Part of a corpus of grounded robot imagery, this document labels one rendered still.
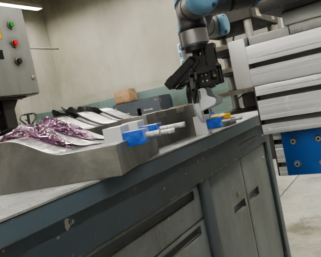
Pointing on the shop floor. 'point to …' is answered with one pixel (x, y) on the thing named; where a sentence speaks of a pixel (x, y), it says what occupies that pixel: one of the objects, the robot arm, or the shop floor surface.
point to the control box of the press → (9, 62)
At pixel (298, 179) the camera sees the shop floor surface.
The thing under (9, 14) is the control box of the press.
